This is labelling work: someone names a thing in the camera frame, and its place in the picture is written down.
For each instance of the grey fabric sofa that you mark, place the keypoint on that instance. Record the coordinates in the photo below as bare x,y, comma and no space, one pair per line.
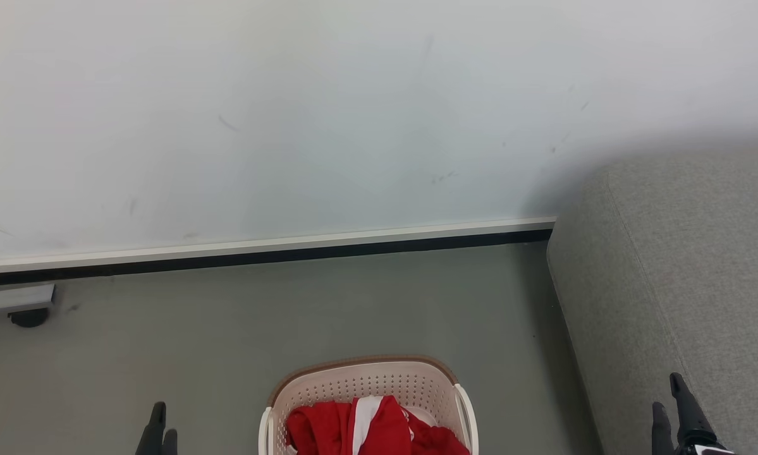
682,265

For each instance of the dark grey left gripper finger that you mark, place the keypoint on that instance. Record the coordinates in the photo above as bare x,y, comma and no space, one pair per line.
153,430
170,443

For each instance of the grey metal frame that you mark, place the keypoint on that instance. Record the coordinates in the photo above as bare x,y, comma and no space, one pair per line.
12,298

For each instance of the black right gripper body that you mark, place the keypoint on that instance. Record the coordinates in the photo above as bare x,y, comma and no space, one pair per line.
707,447

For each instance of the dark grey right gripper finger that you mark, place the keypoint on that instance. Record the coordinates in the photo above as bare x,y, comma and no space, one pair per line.
688,407
662,430

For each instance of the cream perforated laundry basket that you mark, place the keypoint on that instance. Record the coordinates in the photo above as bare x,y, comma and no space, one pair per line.
366,382

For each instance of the red garment with white trim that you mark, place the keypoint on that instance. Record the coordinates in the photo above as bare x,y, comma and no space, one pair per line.
315,430

